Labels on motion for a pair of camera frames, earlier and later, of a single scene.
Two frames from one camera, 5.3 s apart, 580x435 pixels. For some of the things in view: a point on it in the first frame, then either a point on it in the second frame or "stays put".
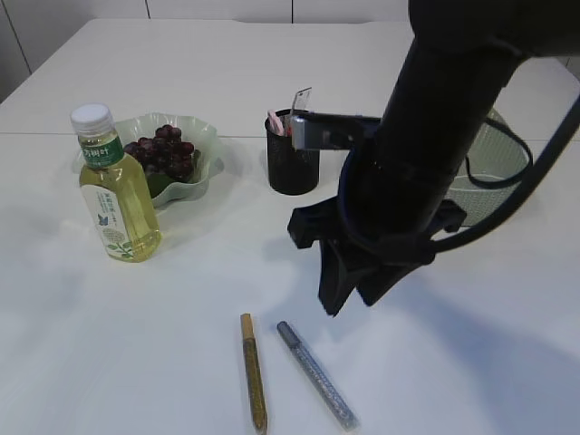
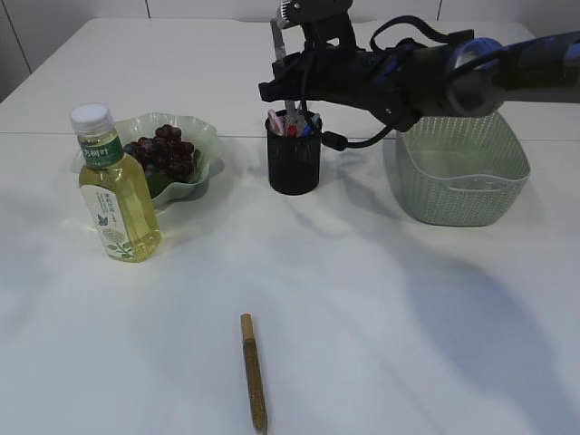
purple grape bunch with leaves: x=166 y=152 stays put
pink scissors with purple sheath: x=275 y=122 stays put
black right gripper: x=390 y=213 to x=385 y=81
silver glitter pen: x=317 y=376 to x=279 y=53
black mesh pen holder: x=291 y=171 stays put
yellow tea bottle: x=116 y=192 stays put
